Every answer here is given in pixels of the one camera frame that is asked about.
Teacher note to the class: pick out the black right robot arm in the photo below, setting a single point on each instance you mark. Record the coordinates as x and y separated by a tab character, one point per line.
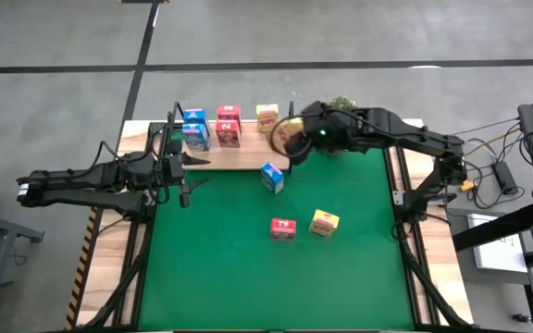
410	134

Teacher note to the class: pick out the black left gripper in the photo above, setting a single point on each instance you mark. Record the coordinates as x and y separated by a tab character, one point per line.
171	173

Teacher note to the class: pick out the green potted plant striped pot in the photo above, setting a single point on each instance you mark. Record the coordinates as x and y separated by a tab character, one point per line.
343	102

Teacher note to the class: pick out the green table mat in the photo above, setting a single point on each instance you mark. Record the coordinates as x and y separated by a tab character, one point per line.
229	277

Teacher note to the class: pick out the yellow Corn Pops cereal box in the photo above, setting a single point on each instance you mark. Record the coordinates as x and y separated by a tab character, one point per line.
324	223
294	126
267	119

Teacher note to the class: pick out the silver metal bracket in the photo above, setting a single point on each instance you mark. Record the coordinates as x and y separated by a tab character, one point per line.
398	198

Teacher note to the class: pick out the yellow black hazard strip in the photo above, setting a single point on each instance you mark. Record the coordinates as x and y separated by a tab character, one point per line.
81	273

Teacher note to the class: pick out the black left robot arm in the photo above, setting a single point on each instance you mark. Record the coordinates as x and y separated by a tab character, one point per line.
86	182

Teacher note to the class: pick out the small black floor object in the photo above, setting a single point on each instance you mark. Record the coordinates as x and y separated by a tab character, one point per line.
521	318

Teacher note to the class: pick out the blue Rice Krispies cereal box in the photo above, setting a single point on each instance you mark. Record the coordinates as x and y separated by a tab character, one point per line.
194	115
272	178
195	138

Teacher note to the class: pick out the black power adapter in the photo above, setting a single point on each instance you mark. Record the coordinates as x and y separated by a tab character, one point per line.
504	178

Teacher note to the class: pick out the white board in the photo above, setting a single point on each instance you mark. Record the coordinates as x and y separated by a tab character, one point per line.
498	250

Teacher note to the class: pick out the black aluminium table frame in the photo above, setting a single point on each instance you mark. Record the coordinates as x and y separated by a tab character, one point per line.
392	176

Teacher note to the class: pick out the wooden shelf board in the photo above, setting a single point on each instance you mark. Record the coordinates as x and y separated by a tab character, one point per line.
243	157

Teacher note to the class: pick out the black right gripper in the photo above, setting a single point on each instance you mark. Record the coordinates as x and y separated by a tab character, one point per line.
329	129

